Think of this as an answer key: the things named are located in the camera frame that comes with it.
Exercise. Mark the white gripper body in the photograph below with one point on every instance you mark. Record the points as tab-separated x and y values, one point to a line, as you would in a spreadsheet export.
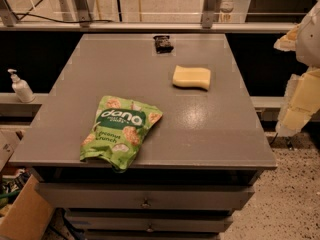
309	40

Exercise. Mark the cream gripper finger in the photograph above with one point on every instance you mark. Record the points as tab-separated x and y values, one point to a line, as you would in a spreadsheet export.
301	102
288	41

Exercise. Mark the green rice chip bag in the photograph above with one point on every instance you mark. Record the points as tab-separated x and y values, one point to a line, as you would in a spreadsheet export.
119	129

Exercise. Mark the yellow sponge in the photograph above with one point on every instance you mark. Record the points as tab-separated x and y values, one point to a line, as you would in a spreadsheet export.
188	77

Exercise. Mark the grey drawer cabinet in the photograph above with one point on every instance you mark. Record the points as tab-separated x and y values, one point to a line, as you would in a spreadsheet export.
197	165

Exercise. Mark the top drawer knob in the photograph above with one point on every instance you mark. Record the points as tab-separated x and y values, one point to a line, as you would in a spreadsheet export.
145	204

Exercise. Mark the drawer knob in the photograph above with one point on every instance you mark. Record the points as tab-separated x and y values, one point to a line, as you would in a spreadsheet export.
145	204
150	229

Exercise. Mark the white pump dispenser bottle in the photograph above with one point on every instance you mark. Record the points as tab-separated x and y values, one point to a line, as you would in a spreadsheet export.
21	87

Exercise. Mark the cardboard box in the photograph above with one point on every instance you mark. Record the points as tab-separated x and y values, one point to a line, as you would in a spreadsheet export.
28	217

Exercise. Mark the metal railing frame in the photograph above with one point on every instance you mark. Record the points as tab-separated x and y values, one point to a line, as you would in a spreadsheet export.
154	16

